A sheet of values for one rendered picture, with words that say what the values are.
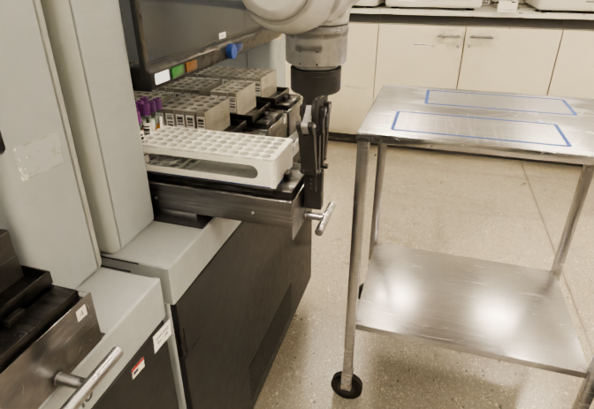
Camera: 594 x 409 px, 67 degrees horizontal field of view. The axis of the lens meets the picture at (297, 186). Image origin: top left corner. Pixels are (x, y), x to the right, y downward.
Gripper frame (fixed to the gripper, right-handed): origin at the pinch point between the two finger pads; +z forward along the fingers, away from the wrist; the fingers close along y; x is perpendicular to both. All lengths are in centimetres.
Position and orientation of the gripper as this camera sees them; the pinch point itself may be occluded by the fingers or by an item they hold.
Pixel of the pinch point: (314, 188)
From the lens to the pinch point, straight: 74.4
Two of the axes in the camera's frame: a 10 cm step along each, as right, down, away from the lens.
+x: 9.6, 1.3, -2.6
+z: 0.0, 9.0, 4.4
